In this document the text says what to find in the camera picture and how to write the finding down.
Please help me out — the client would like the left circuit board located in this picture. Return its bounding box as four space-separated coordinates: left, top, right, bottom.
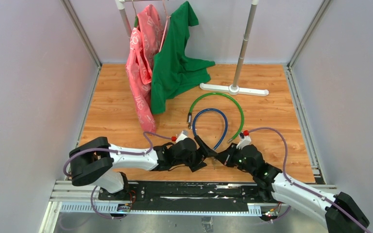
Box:
118 190 136 212

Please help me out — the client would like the green t-shirt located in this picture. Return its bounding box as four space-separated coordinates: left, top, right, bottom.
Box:
150 1 215 115

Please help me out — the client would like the white clothes rack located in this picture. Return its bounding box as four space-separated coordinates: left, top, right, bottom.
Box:
115 0 269 97

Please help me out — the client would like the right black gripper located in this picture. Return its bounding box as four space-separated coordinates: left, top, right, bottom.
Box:
217 142 256 176

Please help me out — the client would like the blue cable lock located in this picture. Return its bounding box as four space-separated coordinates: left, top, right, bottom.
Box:
191 108 228 150

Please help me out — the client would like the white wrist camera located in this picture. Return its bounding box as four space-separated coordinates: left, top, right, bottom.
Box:
237 131 252 150
175 130 188 143

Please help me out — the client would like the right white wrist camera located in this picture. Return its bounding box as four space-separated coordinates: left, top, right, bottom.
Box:
237 131 252 150

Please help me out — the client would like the circuit board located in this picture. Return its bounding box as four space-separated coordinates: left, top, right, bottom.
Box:
118 190 136 212
261 202 282 221

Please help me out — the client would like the green cable lock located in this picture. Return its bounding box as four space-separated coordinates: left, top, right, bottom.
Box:
186 92 245 144

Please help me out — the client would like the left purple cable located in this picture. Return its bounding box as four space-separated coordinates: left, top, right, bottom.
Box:
63 131 177 220

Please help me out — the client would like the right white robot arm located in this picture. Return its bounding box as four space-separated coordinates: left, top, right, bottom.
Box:
216 143 370 233

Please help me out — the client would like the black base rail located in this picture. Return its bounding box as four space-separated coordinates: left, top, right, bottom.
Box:
97 181 278 217

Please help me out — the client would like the right circuit board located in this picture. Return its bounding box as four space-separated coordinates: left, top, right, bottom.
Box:
261 202 282 221

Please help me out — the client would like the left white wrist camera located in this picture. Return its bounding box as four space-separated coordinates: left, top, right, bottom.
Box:
175 130 188 143

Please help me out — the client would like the pink patterned garment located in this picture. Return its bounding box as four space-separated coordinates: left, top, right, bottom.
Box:
125 4 163 133

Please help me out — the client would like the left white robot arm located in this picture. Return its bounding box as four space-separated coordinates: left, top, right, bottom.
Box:
64 134 217 200

